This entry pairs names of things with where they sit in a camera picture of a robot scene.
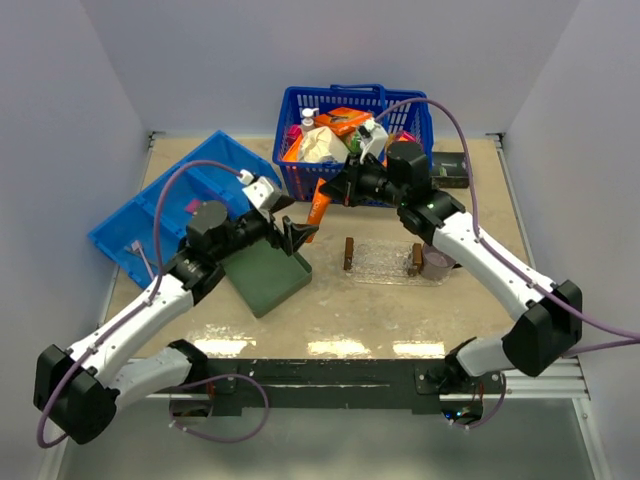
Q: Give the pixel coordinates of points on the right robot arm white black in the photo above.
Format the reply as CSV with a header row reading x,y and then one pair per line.
x,y
545,313

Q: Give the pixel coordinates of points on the clear glass tray wooden handles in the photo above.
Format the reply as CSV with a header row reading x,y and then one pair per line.
x,y
385,262

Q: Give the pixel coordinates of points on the orange toothpaste tube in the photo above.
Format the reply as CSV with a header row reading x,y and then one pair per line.
x,y
319,204

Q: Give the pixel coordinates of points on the green soda bottle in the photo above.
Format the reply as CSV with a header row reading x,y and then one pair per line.
x,y
353,143

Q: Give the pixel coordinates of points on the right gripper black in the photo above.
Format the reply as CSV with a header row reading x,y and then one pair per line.
x,y
344,188

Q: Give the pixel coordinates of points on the green metal tray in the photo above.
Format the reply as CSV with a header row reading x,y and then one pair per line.
x,y
265,277

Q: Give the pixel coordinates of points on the crumpled beige paper bag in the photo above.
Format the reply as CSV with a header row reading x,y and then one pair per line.
x,y
321,145

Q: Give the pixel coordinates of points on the orange scrub sponge pack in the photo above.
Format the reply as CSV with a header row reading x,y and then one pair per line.
x,y
293,154

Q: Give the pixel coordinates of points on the pink toothpaste tube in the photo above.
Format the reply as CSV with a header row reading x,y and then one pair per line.
x,y
193,205

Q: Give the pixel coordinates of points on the white pump bottle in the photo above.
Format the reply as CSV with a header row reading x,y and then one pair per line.
x,y
308,116

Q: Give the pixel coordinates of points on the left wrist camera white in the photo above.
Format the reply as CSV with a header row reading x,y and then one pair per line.
x,y
264,192

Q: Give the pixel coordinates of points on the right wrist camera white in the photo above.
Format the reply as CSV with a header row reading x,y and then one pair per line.
x,y
372,138

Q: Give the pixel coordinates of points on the orange cardboard box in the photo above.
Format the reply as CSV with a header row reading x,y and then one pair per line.
x,y
342,120

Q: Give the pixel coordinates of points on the orange pink snack box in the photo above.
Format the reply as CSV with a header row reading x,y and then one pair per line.
x,y
400,136

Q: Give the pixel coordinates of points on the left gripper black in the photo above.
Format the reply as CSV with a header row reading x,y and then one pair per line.
x,y
294,234

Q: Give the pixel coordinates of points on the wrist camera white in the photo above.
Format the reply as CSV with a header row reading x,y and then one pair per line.
x,y
372,138
264,192

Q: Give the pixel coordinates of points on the black box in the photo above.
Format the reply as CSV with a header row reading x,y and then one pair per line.
x,y
449,170

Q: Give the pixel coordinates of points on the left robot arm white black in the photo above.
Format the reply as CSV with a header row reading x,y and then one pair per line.
x,y
81,388

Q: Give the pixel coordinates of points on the pink carton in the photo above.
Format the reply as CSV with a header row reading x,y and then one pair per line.
x,y
293,134

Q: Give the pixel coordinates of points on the purple translucent cup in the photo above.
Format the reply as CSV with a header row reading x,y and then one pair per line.
x,y
437,265

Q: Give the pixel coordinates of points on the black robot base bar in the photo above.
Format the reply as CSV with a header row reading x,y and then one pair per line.
x,y
230,386

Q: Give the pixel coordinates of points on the light blue compartment bin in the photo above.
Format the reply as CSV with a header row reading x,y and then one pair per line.
x,y
135,219

